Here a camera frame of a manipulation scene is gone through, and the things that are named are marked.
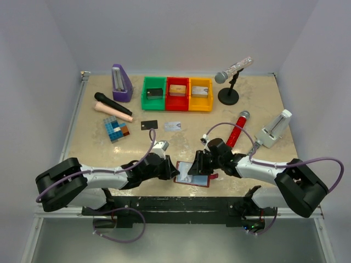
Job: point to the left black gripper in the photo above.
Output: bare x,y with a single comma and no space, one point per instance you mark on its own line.
167,167

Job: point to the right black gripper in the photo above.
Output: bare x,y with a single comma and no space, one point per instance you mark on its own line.
203,161

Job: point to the red leather card holder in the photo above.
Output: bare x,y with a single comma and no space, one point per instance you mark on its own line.
193,180

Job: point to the silver credit card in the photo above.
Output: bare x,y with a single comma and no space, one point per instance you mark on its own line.
172,126

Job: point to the black credit card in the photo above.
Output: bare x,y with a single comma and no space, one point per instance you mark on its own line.
147,125

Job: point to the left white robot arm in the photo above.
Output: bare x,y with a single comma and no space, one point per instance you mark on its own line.
72,183

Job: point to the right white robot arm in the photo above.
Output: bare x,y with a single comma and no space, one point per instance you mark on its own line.
294,184

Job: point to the silver card stack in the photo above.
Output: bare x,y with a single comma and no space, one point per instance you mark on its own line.
199,91

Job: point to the black card stack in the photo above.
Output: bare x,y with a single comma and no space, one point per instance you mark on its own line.
154,93

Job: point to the gold card stack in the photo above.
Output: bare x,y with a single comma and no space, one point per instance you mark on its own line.
177,90

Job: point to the red glitter microphone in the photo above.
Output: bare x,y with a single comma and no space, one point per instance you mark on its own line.
241,121

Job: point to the yellow plastic bin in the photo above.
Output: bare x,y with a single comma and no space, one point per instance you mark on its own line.
201,104

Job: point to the grey plastic strut piece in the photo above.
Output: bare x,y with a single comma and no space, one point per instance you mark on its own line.
255,147

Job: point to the green plastic bin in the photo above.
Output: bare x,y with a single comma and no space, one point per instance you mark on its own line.
153,105

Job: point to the red plastic bin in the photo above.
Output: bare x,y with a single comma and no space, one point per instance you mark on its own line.
177,103

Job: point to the blue building block stack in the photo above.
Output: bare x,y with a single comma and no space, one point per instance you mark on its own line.
114,129

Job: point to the black microphone stand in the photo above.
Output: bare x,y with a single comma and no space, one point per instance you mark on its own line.
229,96

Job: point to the white metronome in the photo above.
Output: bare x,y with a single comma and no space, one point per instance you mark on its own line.
273,131

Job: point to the silver glitter microphone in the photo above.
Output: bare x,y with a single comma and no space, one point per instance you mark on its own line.
221,77

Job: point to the purple metronome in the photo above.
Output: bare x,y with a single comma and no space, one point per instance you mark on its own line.
122,89

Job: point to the pink microphone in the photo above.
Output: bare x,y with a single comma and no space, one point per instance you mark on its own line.
99,106

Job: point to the black microphone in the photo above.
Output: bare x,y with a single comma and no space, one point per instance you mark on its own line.
105,100

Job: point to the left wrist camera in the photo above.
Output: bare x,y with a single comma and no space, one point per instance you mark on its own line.
160,148

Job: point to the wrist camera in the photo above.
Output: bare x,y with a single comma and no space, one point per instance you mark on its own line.
205,139
160,148

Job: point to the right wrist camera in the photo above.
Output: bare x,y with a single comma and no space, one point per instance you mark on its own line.
205,139

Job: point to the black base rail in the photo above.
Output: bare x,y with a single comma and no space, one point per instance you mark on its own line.
229,211

